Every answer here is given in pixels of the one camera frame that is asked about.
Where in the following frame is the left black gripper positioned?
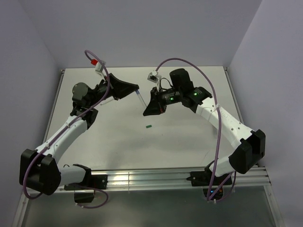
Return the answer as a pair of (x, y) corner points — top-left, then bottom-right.
(88, 74), (139, 107)

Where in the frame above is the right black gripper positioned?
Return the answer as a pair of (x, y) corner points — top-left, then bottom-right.
(143, 85), (183, 115)

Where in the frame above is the white blue acrylic marker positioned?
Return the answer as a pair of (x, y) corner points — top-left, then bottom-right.
(137, 94), (146, 108)

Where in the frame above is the white green acrylic marker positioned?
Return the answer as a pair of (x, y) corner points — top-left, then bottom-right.
(100, 99), (113, 105)

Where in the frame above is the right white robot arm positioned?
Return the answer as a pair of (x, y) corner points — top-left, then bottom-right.
(143, 69), (266, 184)

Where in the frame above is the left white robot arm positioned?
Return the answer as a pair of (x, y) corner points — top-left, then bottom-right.
(19, 73), (139, 199)

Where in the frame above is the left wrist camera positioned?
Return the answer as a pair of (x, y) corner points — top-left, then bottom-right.
(95, 62), (106, 79)

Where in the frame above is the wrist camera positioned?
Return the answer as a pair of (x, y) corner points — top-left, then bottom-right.
(147, 70), (161, 91)
(95, 62), (106, 79)

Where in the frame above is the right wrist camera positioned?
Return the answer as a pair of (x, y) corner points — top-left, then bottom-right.
(147, 70), (161, 91)

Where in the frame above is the aluminium mounting rail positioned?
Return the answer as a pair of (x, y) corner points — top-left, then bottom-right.
(23, 165), (272, 192)

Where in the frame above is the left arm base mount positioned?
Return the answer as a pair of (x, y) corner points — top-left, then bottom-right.
(64, 175), (108, 204)

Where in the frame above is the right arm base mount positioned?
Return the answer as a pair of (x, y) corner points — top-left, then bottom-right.
(186, 170), (233, 197)

